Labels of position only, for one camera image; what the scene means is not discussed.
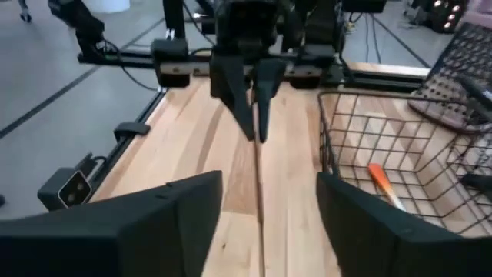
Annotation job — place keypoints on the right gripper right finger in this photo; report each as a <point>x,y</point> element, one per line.
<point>384,246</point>

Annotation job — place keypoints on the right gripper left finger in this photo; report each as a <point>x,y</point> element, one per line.
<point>115,238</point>

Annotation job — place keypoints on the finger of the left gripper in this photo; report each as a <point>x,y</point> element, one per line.
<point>230,81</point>
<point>269,77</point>

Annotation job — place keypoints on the black plastic ladle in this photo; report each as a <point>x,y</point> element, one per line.
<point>478,181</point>

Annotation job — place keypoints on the dark green silicone spatula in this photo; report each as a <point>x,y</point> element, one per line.
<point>478,92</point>

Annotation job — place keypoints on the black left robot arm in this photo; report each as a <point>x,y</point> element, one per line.
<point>319,23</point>

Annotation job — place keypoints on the black table edge clip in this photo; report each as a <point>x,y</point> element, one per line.
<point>132,129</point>

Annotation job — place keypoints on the black device with lights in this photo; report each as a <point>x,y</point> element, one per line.
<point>442,19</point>

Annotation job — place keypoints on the pink box grater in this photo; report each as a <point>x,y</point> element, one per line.
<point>453,69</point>

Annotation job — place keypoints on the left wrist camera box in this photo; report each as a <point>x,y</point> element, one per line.
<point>246,19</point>

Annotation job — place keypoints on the table-level camera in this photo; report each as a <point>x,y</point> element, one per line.
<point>57,188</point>

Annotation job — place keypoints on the black metal rig frame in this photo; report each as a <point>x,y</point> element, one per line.
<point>130,57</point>

